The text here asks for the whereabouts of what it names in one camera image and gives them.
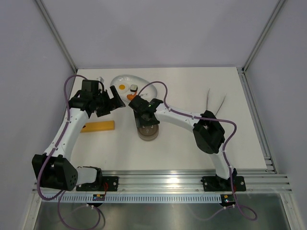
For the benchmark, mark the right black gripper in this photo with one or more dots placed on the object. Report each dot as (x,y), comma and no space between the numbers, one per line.
(140,122)

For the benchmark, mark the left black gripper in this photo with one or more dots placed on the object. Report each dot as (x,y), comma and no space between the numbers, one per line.
(107,110)

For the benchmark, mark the round metal lunch box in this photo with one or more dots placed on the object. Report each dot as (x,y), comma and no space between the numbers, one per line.
(148,138)

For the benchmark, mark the metal tongs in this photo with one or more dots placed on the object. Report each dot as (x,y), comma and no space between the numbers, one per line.
(209,102)

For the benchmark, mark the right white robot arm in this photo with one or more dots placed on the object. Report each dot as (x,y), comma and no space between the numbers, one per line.
(206,128)

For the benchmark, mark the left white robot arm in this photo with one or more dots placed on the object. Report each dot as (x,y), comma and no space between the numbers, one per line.
(53,168)

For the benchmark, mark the orange carrot piece toy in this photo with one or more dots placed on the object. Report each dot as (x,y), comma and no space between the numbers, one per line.
(130,97)

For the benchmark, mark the fried egg toy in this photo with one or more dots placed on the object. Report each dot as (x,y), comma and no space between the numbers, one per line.
(122,88)

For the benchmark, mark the white oval plate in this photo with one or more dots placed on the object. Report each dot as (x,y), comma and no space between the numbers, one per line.
(148,93)

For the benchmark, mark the sushi roll toy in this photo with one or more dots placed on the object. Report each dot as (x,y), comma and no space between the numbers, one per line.
(133,88)

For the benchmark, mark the yellow wooden block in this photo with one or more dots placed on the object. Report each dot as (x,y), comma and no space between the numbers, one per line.
(98,126)

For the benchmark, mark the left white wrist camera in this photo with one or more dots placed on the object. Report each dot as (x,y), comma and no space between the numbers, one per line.
(100,79)

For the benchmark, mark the aluminium front rail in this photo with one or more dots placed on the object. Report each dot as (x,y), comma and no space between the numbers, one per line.
(185,181)

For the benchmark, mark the aluminium rail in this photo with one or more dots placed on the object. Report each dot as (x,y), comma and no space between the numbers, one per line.
(185,181)
(265,148)

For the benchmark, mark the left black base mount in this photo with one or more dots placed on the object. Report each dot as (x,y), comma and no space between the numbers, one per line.
(108,183)

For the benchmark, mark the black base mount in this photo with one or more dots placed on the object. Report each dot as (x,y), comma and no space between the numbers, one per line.
(108,183)
(217,184)

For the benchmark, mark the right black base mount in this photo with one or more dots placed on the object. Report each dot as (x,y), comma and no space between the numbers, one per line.
(217,184)

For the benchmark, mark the white slotted cable duct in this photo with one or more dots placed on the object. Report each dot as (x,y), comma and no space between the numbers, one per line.
(141,198)

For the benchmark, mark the left aluminium frame post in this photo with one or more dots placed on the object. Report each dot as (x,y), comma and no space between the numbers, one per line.
(54,31)

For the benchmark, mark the aluminium frame post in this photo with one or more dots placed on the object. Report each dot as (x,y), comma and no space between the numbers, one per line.
(54,31)
(264,33)

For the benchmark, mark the right side aluminium rail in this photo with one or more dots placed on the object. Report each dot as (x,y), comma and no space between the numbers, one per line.
(265,148)

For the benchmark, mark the right aluminium frame post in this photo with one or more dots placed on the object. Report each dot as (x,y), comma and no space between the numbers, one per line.
(264,33)

